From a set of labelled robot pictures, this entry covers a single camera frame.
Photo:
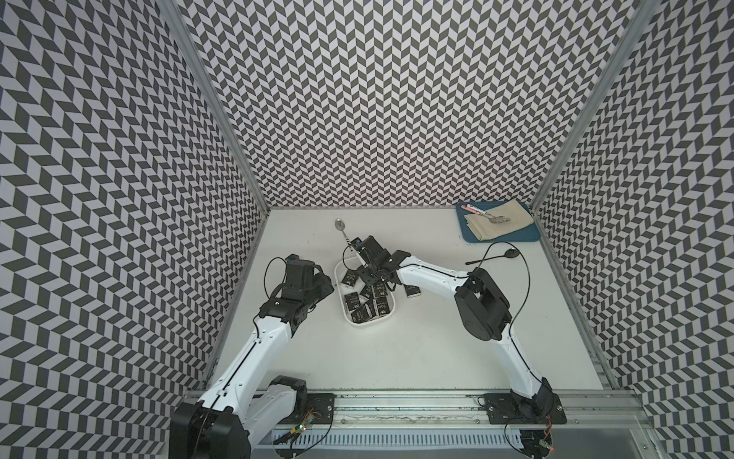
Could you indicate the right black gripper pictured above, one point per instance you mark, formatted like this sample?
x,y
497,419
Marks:
x,y
366,277

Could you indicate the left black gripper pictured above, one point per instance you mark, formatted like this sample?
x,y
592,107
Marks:
x,y
324,284

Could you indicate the black pocket tissue pack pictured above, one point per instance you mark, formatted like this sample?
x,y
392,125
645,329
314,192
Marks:
x,y
382,306
352,301
363,314
367,292
412,291
379,289
350,278

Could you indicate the white plastic storage box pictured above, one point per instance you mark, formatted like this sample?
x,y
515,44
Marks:
x,y
342,290

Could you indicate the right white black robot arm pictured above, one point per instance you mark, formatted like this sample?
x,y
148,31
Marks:
x,y
483,309

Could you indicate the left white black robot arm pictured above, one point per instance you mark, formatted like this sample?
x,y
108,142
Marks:
x,y
230,419

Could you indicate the beige folded cloth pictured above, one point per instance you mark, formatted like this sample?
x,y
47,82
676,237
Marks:
x,y
483,230

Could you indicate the black spoon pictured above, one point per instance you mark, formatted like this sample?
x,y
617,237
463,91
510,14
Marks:
x,y
510,254

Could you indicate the teal tray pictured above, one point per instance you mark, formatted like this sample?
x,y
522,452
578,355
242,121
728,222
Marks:
x,y
529,234

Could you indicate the silver spoon patterned handle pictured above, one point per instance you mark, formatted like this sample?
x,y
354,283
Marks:
x,y
341,227

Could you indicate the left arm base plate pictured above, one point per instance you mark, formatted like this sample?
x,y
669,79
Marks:
x,y
321,404

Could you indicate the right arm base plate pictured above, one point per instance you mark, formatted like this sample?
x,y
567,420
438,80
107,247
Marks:
x,y
508,408

